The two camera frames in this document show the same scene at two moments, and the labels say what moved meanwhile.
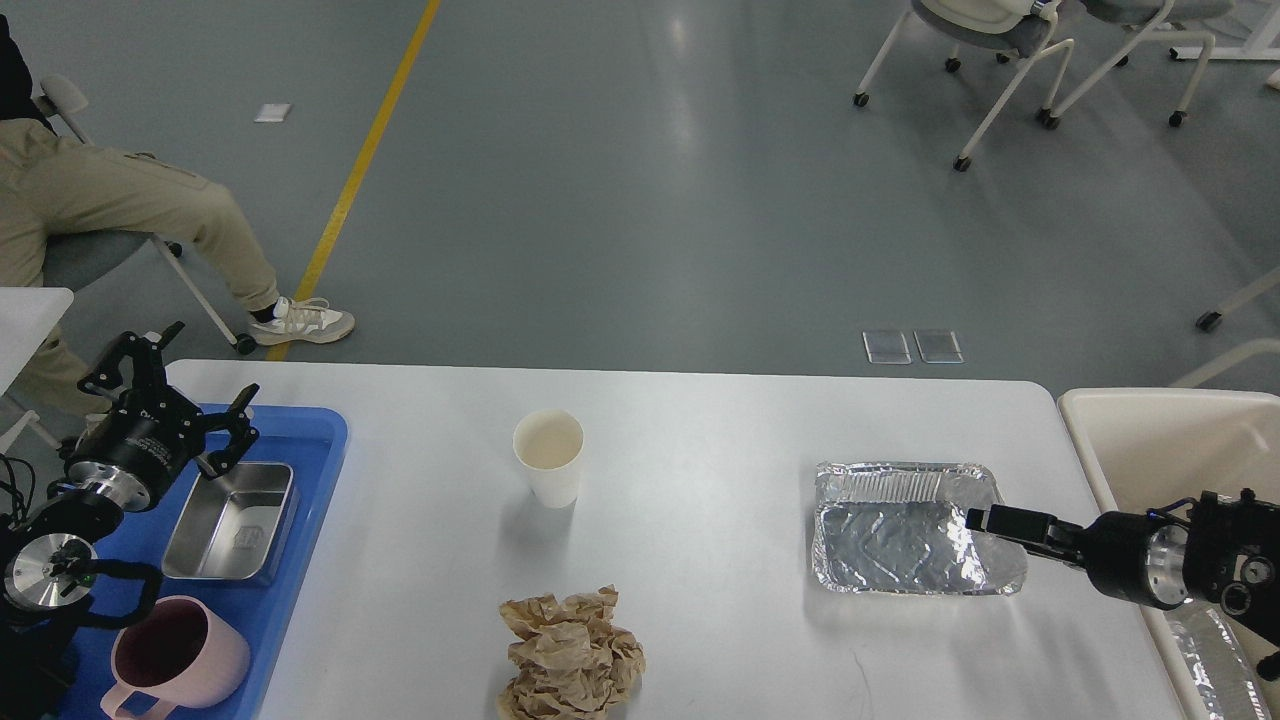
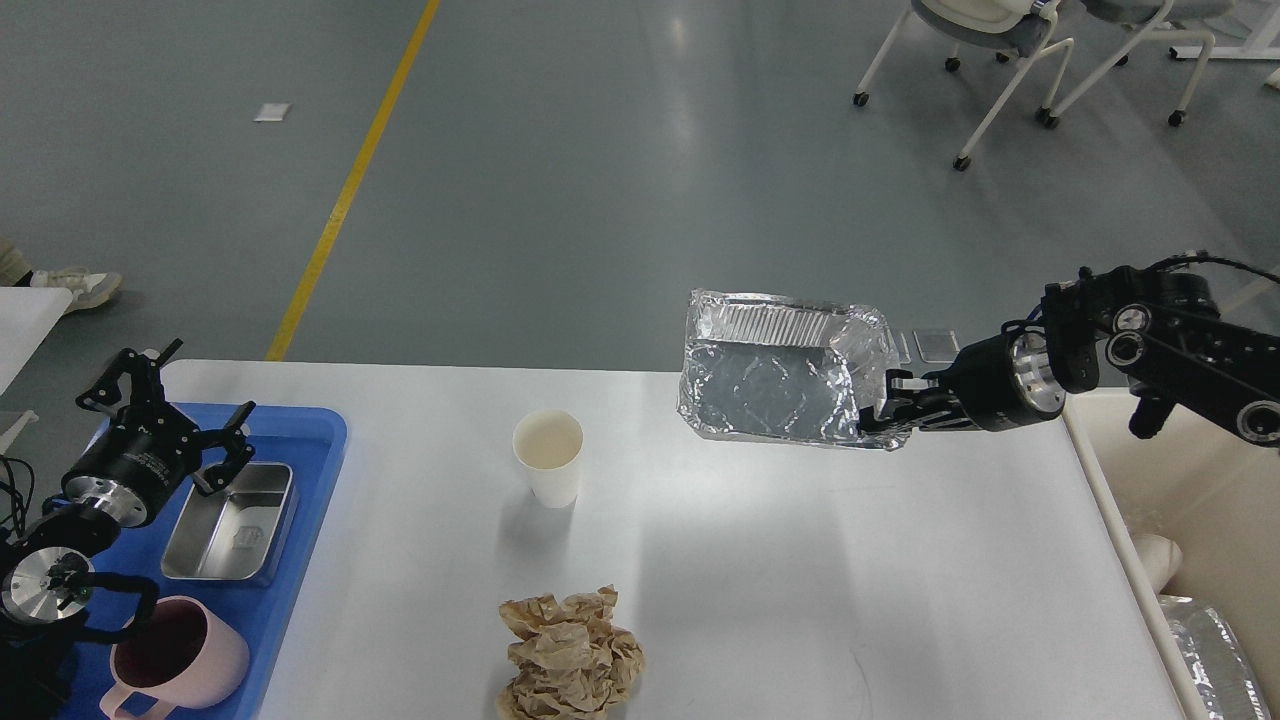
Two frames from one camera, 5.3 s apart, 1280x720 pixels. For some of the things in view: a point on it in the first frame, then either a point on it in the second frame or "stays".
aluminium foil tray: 901,528 to 775,368
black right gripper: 1127,554 to 1000,382
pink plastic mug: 177,650 stays
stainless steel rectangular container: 236,525 stays
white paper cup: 550,443 stays
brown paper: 574,663 stays
